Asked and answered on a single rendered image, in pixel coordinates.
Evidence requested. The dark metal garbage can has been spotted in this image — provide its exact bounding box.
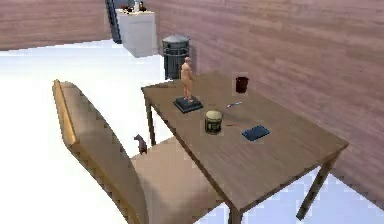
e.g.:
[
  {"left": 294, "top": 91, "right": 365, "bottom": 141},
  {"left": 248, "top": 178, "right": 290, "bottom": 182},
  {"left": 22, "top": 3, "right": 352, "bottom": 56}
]
[{"left": 161, "top": 34, "right": 191, "bottom": 81}]

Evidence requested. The green jar cream lid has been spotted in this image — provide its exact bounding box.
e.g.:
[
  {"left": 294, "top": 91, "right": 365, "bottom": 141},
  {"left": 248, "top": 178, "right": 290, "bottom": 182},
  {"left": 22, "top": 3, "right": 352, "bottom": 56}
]
[{"left": 204, "top": 109, "right": 224, "bottom": 136}]

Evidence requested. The tan figure statue dark base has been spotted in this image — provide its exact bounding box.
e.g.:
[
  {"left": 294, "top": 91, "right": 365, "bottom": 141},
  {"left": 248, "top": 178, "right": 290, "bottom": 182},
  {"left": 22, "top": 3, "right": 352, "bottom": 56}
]
[{"left": 172, "top": 56, "right": 204, "bottom": 115}]

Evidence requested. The dark red cup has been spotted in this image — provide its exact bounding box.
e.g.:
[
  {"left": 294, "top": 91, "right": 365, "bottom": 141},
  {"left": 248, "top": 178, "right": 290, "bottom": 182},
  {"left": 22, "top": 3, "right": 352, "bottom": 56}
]
[{"left": 235, "top": 76, "right": 250, "bottom": 94}]

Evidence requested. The small brown animal figure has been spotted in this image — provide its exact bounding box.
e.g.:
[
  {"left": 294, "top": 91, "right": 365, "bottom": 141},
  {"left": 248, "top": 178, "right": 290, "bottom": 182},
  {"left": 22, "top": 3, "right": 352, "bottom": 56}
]
[{"left": 133, "top": 133, "right": 148, "bottom": 156}]

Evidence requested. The blue flat phone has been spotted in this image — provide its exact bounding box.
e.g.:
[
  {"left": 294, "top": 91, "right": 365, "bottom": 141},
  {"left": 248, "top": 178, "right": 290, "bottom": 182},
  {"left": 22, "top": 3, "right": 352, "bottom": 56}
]
[{"left": 241, "top": 124, "right": 271, "bottom": 142}]

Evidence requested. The brown wooden table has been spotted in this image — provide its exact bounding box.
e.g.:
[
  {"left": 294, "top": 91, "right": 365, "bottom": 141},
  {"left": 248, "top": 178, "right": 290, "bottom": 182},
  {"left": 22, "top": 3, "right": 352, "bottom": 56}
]
[{"left": 140, "top": 70, "right": 350, "bottom": 224}]

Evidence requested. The beige wooden chair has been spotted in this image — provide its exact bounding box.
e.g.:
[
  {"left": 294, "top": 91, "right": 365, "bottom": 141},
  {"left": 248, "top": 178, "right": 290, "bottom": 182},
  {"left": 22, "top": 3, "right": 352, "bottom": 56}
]
[{"left": 51, "top": 79, "right": 231, "bottom": 224}]

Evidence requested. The white cabinet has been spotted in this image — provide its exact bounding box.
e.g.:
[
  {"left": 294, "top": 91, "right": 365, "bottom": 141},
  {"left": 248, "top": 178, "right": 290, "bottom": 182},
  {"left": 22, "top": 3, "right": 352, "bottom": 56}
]
[{"left": 115, "top": 9, "right": 159, "bottom": 59}]

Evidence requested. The dark door frame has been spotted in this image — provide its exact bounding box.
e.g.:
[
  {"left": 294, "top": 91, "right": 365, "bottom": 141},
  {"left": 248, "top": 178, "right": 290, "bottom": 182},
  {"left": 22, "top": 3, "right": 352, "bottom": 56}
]
[{"left": 105, "top": 0, "right": 123, "bottom": 45}]

